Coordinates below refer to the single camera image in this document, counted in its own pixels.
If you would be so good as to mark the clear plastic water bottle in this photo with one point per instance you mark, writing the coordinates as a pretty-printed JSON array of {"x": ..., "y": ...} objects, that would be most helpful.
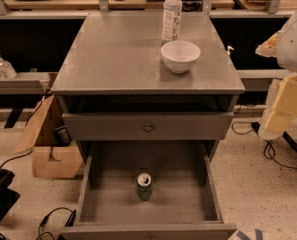
[{"x": 172, "y": 10}]

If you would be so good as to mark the black power adapter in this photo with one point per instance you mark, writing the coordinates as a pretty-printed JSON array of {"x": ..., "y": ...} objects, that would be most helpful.
[{"x": 255, "y": 126}]

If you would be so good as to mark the small white pump bottle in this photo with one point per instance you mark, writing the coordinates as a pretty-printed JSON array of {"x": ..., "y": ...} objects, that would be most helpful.
[{"x": 229, "y": 50}]

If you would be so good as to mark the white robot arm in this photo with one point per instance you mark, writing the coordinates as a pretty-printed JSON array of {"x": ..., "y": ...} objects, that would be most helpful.
[{"x": 283, "y": 46}]

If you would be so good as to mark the green soda can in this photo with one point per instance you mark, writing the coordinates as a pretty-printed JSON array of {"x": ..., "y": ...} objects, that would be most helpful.
[{"x": 144, "y": 186}]

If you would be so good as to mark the closed grey top drawer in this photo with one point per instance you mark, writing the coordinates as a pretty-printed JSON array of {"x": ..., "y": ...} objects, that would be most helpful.
[{"x": 147, "y": 126}]

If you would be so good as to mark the white ceramic bowl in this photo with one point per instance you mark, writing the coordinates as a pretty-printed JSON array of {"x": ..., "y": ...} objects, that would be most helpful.
[{"x": 180, "y": 56}]

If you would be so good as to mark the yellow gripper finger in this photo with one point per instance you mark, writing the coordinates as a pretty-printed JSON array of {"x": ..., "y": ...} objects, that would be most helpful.
[{"x": 281, "y": 107}]

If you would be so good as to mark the open grey middle drawer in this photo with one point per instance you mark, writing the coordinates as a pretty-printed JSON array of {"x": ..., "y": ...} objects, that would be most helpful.
[{"x": 183, "y": 204}]

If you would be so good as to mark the grey drawer cabinet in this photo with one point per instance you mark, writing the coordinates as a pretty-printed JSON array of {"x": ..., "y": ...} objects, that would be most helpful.
[{"x": 115, "y": 66}]

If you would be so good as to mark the brown cardboard box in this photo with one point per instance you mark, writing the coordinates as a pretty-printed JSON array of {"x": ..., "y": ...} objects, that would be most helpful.
[{"x": 50, "y": 157}]

